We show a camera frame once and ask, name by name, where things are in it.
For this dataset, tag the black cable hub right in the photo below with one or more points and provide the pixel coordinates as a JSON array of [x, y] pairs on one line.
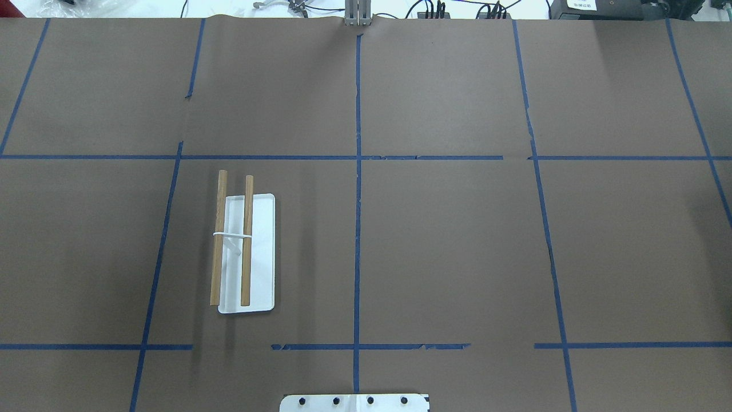
[[492, 11]]

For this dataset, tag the inner wooden rack bar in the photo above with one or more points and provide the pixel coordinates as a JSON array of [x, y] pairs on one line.
[[247, 242]]

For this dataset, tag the black cable hub left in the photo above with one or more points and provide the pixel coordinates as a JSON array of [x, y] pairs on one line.
[[433, 10]]

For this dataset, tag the black cable hub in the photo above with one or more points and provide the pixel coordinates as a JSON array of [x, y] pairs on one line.
[[492, 11], [433, 10]]

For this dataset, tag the black device box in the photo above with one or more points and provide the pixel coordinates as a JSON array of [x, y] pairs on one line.
[[624, 10]]

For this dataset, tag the outer wooden rack bar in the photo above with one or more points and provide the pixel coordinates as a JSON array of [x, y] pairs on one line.
[[219, 225]]

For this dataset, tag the wooden rack bar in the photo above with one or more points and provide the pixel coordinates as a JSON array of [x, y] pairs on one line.
[[219, 225], [247, 242]]

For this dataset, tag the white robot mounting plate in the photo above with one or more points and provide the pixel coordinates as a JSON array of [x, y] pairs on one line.
[[356, 402]]

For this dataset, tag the white rack base tray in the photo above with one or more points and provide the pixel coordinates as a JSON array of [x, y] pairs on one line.
[[262, 291]]

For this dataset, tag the grey aluminium frame post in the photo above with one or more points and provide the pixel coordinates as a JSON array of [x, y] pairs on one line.
[[358, 13]]

